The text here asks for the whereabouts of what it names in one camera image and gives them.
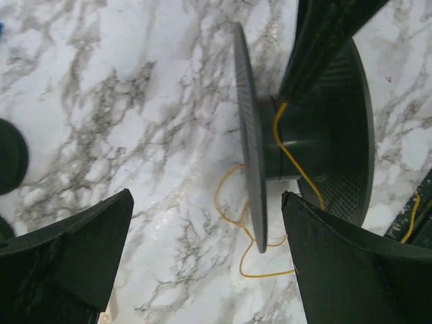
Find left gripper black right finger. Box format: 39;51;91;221
281;192;431;323

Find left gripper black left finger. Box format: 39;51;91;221
1;189;134;323

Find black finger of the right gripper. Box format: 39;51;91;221
279;0;387;103

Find yellow cable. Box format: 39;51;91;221
213;101;422;278

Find black cable spool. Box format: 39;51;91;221
234;23;375;252

